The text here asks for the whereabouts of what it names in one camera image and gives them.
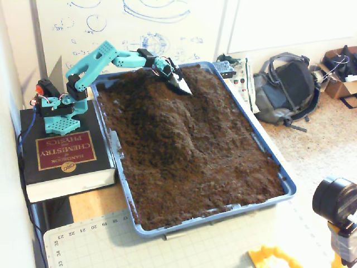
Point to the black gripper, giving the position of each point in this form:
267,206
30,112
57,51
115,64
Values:
178,80

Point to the brown fibrous soil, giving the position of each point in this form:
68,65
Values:
181,145

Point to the teal five-joint robot arm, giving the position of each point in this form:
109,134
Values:
60,125

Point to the perforated box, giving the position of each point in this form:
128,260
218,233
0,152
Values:
223,67

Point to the whiteboard with blue drawings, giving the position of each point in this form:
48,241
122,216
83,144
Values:
195,22

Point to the grey backpack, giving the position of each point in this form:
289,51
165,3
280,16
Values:
287,83

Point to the black chemistry physics handbook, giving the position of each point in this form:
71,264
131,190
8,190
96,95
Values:
67,150

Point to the blue plastic tray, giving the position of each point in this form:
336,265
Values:
290,190

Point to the small metal bar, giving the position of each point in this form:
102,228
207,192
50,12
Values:
173,236

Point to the brown cardboard box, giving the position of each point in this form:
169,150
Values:
337,89

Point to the grey gridded cutting mat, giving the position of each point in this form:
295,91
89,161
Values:
139,251

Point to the yellow plastic object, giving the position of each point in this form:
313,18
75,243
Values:
259,255

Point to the yellow taped camera stand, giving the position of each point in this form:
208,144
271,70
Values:
343,243

